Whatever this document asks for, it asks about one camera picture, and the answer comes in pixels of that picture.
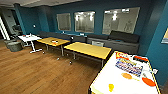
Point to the yellow air hockey table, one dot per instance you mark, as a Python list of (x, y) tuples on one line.
[(123, 85)]

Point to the orange snack bag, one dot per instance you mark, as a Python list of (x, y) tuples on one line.
[(122, 56)]

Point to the interior glass window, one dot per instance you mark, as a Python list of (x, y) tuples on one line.
[(63, 21), (120, 21), (84, 22)]

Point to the light grey sofa cushion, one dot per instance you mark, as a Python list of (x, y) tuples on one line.
[(97, 43)]

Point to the yellow wooden table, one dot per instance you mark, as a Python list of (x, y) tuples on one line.
[(46, 41), (88, 50)]

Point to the dark grey sofa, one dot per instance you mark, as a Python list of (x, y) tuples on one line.
[(123, 41)]

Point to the pale yellow wall plate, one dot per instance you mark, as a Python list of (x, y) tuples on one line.
[(165, 36)]

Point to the small orange table item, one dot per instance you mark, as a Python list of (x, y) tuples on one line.
[(55, 41)]

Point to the dark grey floor bin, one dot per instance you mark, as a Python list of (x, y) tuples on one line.
[(15, 46)]

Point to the red black paddle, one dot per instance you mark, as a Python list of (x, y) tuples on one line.
[(140, 59)]

